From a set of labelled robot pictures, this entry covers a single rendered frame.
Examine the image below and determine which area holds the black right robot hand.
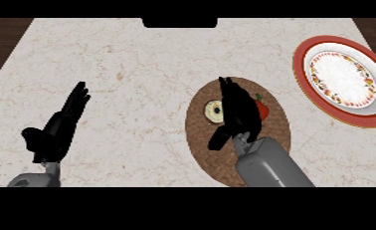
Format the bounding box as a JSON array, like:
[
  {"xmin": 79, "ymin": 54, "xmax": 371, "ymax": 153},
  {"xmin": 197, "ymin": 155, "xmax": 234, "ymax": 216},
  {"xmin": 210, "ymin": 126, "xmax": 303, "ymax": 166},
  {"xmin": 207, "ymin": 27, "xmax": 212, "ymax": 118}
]
[{"xmin": 206, "ymin": 76, "xmax": 260, "ymax": 151}]

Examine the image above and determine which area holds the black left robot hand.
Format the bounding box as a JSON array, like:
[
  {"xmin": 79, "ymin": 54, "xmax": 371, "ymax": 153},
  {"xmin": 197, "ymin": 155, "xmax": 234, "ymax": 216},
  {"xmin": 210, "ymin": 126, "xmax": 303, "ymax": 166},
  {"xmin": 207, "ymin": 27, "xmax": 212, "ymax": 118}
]
[{"xmin": 20, "ymin": 81, "xmax": 92, "ymax": 164}]

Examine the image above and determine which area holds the cupcake with pale frosting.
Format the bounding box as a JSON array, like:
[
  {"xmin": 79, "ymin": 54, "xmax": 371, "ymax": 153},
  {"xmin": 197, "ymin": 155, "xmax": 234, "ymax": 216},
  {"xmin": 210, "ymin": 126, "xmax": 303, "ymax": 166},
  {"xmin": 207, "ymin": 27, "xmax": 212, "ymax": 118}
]
[{"xmin": 201, "ymin": 99, "xmax": 225, "ymax": 123}]

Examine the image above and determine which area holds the brown woven round placemat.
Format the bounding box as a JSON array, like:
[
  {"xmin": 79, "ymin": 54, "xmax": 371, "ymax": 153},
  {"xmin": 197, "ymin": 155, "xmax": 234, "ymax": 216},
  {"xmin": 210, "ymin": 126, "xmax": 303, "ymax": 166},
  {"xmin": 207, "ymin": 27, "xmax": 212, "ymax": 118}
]
[{"xmin": 184, "ymin": 76, "xmax": 291, "ymax": 188}]

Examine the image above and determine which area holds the red-rimmed white floral plate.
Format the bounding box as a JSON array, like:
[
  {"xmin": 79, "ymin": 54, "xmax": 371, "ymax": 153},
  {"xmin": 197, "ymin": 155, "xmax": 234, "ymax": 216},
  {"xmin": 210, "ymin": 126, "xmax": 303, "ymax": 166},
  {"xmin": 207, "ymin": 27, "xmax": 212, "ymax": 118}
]
[{"xmin": 291, "ymin": 35, "xmax": 376, "ymax": 129}]

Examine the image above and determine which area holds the red pepper with green stem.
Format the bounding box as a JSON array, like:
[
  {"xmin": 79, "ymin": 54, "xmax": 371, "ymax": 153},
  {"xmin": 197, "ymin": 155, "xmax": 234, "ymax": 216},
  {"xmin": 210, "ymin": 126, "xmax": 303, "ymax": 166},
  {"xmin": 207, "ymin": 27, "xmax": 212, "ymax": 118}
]
[{"xmin": 251, "ymin": 93, "xmax": 269, "ymax": 122}]

